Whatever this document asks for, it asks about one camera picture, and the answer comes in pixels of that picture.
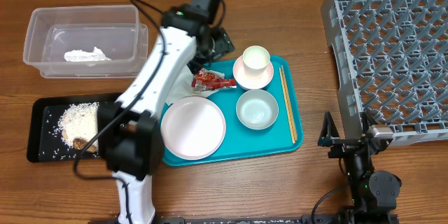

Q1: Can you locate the wooden chopstick right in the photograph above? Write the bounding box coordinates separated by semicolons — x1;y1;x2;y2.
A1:
280;64;298;143

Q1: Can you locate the brown food piece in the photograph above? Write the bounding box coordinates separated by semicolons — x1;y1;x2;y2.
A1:
73;138;98;153

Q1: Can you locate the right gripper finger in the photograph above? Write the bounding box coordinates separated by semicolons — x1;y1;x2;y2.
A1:
320;111;340;140
361;112;377;137

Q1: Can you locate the clear plastic bin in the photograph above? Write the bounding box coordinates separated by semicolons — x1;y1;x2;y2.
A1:
23;5;148;78

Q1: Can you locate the red snack wrapper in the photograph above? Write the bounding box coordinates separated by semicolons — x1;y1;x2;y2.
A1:
191;69;237;92

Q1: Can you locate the white rice pile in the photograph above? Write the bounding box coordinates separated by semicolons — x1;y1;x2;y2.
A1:
41;102;99;158

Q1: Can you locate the small white napkin piece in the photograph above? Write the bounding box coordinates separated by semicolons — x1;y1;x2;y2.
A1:
64;47;111;62

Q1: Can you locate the teal serving tray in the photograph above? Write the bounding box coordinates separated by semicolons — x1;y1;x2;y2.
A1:
162;55;304;167

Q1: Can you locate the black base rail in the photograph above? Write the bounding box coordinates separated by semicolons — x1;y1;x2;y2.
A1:
153;213;400;224

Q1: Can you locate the wooden chopstick left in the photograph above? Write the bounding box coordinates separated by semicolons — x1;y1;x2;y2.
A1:
278;66;295;144

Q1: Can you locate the black plastic tray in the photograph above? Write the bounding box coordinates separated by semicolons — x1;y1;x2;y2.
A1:
27;92;120;162

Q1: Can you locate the white round plate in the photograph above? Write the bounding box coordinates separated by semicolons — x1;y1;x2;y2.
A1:
161;97;226;160

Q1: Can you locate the white cup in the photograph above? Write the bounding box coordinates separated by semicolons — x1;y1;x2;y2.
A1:
242;45;270;76

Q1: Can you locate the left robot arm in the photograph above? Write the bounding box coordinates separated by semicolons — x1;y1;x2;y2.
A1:
94;0;235;223

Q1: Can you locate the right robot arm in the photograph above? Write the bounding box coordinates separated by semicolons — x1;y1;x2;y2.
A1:
311;111;402;224

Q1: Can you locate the grey dishwasher rack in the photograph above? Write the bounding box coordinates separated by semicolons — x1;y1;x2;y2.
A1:
321;0;447;146

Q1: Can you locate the grey bowl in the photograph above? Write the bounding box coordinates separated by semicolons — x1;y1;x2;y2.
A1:
236;90;279;130

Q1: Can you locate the wooden chopstick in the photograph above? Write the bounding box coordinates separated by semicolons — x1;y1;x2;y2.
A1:
278;66;295;144
280;64;298;143

